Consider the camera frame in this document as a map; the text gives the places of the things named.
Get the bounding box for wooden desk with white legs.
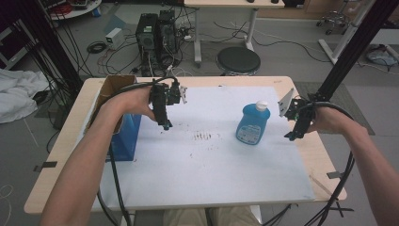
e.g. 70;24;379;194
184;0;286;68

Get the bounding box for blue bottle with white cap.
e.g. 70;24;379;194
235;100;272;146

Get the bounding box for round white table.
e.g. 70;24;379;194
40;0;104;21

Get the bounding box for right hand-held gripper cable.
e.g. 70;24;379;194
262;101;356;226

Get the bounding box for small white box device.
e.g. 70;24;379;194
104;27;126;51

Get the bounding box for hand-held gripper cable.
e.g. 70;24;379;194
262;101;356;226
88;76;179;226

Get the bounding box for person's legs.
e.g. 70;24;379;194
162;205;261;226

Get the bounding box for blue cardboard box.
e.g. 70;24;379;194
84;74;143;162

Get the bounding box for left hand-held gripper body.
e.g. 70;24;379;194
148;77;189;124

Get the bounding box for white cloth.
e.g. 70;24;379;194
0;68;50;124

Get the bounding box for person's right hand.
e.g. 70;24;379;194
306;105;350;136

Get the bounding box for black metal stand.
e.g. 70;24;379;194
12;0;85;95
308;0;399;102

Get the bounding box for left hand-held gripper cable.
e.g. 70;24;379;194
88;76;179;226

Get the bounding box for coiled black cable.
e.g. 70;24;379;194
86;40;108;55

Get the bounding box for office chair base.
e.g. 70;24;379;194
315;8;352;36

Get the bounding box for black round stool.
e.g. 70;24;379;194
215;46;262;76

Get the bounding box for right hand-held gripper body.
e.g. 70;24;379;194
278;88;317;132

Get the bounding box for person's left hand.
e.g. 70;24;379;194
106;86;158;122

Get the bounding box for black computer tower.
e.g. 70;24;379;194
156;9;179;64
135;12;159;76

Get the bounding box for white table mat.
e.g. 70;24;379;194
92;86;316;212

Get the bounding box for white stand leg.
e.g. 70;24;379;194
317;0;376;66

